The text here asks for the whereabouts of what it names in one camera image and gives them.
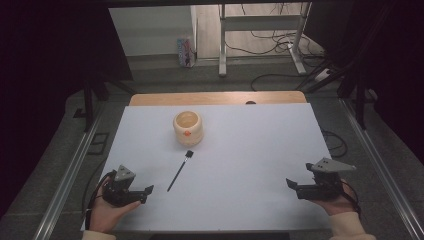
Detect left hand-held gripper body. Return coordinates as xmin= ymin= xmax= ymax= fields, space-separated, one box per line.
xmin=101 ymin=164 xmax=137 ymax=208

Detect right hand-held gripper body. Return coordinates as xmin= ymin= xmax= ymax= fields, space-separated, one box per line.
xmin=305 ymin=157 xmax=357 ymax=202

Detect black thin brush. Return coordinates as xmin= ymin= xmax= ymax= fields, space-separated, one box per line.
xmin=166 ymin=149 xmax=195 ymax=193

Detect cream ribbed cup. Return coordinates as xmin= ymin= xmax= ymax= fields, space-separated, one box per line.
xmin=172 ymin=110 xmax=204 ymax=148

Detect person's right hand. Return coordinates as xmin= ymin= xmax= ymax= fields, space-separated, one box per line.
xmin=308 ymin=182 xmax=358 ymax=217

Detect person's left hand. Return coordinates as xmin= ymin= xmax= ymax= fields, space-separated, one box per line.
xmin=89 ymin=176 xmax=142 ymax=233

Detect white table sheet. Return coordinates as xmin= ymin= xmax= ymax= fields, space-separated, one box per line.
xmin=80 ymin=102 xmax=335 ymax=233

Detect black metal stand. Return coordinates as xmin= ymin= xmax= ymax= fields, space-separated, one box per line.
xmin=81 ymin=74 xmax=138 ymax=133
xmin=295 ymin=3 xmax=398 ymax=131

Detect wooden table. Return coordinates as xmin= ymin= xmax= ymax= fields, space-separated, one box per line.
xmin=128 ymin=90 xmax=308 ymax=108

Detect white power strip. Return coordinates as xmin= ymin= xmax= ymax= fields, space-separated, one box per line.
xmin=313 ymin=67 xmax=333 ymax=83

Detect white cabinet panel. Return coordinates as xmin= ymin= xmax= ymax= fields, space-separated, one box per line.
xmin=108 ymin=5 xmax=198 ymax=58

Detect right hand-held gripper cable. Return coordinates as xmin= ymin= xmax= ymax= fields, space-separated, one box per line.
xmin=339 ymin=179 xmax=363 ymax=215

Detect black looped cable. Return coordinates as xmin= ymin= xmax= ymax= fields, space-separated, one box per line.
xmin=320 ymin=128 xmax=349 ymax=159

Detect aluminium rail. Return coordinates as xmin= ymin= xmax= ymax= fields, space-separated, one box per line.
xmin=339 ymin=97 xmax=424 ymax=240
xmin=32 ymin=102 xmax=105 ymax=240

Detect black floor cable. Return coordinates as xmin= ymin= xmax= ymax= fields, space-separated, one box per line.
xmin=250 ymin=72 xmax=306 ymax=92

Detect tangled black floor cables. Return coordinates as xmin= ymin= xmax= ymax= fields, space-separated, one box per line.
xmin=223 ymin=3 xmax=323 ymax=59

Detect white metal desk frame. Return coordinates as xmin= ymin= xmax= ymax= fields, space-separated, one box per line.
xmin=218 ymin=2 xmax=313 ymax=78

